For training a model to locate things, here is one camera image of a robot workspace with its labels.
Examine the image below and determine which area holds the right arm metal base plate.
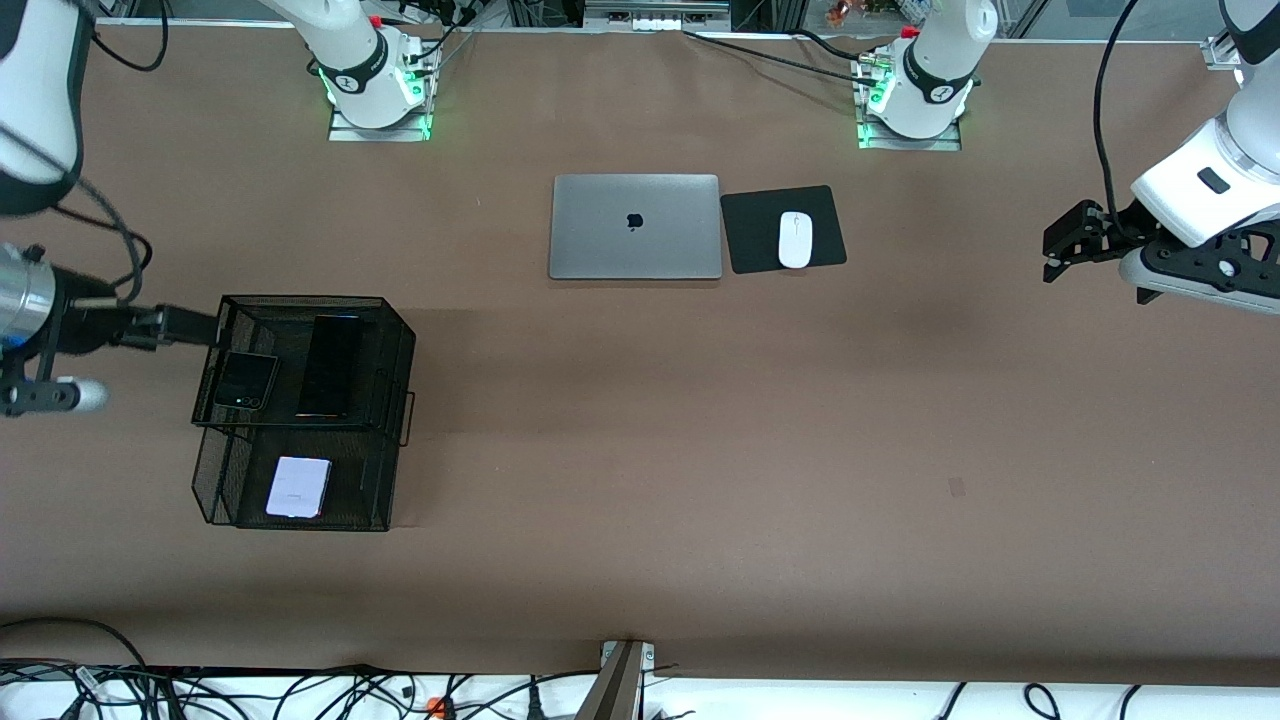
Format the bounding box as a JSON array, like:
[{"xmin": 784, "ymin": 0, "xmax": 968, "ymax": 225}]
[{"xmin": 328, "ymin": 40, "xmax": 433, "ymax": 143}]

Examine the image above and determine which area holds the short black base cable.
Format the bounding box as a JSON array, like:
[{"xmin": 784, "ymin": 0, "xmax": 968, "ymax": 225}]
[{"xmin": 790, "ymin": 28, "xmax": 883, "ymax": 65}]

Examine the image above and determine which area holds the long black base cable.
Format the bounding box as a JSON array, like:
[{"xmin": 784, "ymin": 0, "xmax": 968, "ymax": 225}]
[{"xmin": 683, "ymin": 30, "xmax": 881, "ymax": 87}]

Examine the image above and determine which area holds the silver closed laptop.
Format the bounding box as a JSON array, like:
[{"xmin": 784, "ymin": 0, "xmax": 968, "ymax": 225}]
[{"xmin": 549, "ymin": 174, "xmax": 722, "ymax": 281}]

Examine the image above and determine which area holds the black mesh two-tier tray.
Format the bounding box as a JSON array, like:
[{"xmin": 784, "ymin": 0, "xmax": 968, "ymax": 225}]
[{"xmin": 190, "ymin": 294, "xmax": 418, "ymax": 532}]

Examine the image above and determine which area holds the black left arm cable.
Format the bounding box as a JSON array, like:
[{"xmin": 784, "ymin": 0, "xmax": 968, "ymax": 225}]
[{"xmin": 1094, "ymin": 0, "xmax": 1147, "ymax": 236}]

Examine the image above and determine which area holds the black frame post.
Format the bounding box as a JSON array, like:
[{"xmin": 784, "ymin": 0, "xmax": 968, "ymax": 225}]
[{"xmin": 505, "ymin": 0, "xmax": 586, "ymax": 31}]

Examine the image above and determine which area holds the lavender flip phone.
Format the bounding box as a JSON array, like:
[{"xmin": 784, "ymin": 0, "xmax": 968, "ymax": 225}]
[{"xmin": 265, "ymin": 457, "xmax": 333, "ymax": 520}]

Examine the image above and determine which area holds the white power strip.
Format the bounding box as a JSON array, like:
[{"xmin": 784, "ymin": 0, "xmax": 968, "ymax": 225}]
[{"xmin": 585, "ymin": 0, "xmax": 731, "ymax": 33}]

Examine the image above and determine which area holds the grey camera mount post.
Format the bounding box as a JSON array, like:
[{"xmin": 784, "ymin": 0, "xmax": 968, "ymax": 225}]
[{"xmin": 575, "ymin": 640, "xmax": 656, "ymax": 720}]

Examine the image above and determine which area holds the thick black floor cable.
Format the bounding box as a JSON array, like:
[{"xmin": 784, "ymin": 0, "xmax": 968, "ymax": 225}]
[{"xmin": 0, "ymin": 617, "xmax": 151, "ymax": 671}]

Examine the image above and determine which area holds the white computer mouse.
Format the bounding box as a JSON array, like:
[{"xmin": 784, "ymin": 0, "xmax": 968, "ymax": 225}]
[{"xmin": 779, "ymin": 211, "xmax": 813, "ymax": 270}]

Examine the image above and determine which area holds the black base cable bundle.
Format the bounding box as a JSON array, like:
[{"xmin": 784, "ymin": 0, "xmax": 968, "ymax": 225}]
[{"xmin": 400, "ymin": 0, "xmax": 477, "ymax": 71}]

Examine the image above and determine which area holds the small black flip phone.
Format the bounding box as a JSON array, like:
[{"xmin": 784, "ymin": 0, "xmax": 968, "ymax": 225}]
[{"xmin": 213, "ymin": 351, "xmax": 279, "ymax": 411}]

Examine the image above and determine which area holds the long black smartphone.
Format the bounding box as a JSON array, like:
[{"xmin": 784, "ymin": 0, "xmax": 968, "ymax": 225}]
[{"xmin": 296, "ymin": 314, "xmax": 364, "ymax": 420}]

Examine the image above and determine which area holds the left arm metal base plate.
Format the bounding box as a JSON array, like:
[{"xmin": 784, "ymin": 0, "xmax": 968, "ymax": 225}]
[{"xmin": 855, "ymin": 50, "xmax": 963, "ymax": 152}]

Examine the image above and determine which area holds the black mouse pad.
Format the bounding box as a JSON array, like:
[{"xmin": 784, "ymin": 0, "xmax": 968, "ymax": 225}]
[{"xmin": 720, "ymin": 185, "xmax": 848, "ymax": 275}]

